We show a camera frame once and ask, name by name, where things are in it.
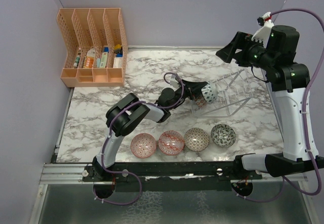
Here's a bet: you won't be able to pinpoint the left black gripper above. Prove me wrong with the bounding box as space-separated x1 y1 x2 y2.
168 79 207 111

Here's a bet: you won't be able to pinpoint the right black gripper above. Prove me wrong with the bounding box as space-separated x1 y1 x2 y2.
217 31 276 70

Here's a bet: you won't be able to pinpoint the blue triangle pattern bowl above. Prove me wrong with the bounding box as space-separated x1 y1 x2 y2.
193 96 208 110

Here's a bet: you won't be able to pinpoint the blue diamond dot bowl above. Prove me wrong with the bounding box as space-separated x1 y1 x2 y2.
201 82 218 104

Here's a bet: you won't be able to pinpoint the red diamond pattern bowl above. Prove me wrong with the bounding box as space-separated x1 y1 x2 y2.
158 130 185 156

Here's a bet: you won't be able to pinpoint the pink pattern bowl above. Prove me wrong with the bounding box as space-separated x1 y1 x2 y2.
130 133 156 158

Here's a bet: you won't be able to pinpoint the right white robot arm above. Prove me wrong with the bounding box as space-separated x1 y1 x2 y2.
216 25 323 179

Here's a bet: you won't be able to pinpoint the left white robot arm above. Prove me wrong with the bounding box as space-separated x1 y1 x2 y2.
92 80 208 181

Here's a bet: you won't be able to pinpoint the brown lattice pattern bowl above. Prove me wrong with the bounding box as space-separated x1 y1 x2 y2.
184 127 209 152

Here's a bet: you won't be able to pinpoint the black white leaf bowl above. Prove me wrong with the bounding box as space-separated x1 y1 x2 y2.
211 124 236 148

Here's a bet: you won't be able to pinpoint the yellow black toy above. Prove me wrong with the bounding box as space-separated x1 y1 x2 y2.
113 44 123 54

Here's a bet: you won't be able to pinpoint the green white box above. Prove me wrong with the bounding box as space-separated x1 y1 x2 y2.
97 52 109 68

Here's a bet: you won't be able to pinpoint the orange white box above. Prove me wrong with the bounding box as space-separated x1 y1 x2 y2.
83 48 96 69

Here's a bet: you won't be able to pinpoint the peach plastic desk organizer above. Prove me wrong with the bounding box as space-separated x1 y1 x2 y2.
57 8 128 88

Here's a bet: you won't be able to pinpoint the small marker bottles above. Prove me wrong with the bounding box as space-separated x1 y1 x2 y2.
73 48 81 68

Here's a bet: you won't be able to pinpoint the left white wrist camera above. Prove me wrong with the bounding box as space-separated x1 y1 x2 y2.
170 75 181 88

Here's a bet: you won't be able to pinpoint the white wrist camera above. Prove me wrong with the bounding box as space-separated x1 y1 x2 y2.
252 12 274 42
170 75 181 88

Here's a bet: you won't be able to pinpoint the white wire dish rack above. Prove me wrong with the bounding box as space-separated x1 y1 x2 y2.
191 69 253 118

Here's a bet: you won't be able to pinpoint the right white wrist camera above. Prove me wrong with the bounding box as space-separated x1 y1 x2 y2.
252 12 274 42

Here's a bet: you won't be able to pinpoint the black mounting rail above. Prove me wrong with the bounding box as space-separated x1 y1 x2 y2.
80 161 262 192

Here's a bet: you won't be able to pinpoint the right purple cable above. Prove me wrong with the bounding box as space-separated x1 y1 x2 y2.
234 8 324 203

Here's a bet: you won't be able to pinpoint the aluminium extrusion frame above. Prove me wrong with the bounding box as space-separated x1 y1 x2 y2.
39 164 86 185

